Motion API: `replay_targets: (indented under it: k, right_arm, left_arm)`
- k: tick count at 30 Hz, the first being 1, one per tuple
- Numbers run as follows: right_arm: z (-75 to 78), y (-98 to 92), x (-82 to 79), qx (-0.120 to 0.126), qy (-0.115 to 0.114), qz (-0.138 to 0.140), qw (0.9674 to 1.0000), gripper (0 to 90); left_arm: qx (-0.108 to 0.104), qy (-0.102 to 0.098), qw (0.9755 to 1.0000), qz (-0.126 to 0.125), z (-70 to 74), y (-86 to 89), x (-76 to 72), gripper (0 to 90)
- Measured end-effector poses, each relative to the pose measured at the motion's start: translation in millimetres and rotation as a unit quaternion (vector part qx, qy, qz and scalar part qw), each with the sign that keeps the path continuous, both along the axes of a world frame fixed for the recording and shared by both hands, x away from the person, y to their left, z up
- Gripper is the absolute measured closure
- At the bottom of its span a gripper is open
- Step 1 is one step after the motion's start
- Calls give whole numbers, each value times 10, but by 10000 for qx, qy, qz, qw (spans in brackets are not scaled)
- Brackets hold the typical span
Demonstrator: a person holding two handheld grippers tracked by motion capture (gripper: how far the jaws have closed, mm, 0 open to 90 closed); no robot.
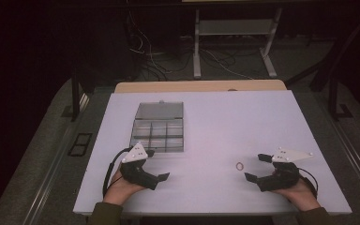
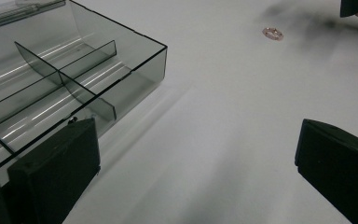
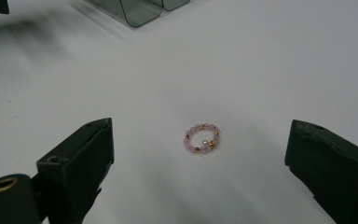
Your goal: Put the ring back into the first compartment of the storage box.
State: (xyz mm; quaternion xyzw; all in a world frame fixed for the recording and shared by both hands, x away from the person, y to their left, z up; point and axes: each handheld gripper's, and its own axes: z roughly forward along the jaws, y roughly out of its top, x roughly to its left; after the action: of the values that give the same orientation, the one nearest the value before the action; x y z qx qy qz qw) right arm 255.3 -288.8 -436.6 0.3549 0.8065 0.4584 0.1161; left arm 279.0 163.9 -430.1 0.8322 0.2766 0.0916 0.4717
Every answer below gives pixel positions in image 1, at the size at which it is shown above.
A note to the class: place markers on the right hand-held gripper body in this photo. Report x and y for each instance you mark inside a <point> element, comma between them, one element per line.
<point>282,178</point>

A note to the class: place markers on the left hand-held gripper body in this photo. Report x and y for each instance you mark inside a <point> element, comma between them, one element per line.
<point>136,175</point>

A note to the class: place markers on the tan rubber band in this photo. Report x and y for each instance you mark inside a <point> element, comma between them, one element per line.
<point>236,167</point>

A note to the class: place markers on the clear plastic compartment box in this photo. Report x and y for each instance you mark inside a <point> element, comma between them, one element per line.
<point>157,134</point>

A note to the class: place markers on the person's left hand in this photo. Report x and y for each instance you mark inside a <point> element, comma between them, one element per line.
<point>118,191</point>

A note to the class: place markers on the person's right hand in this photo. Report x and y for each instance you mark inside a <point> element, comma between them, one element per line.
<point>301,197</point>

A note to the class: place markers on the wooden table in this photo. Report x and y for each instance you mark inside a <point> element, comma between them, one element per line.
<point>200,86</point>

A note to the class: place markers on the black metal stand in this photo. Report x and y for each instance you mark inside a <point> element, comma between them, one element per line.
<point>75,93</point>
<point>332,93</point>

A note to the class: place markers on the white metal stand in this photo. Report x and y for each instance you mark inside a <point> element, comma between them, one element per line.
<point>236,27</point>

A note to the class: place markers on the aluminium floor rail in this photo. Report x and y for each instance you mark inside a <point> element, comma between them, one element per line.
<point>54,162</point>
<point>353,156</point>

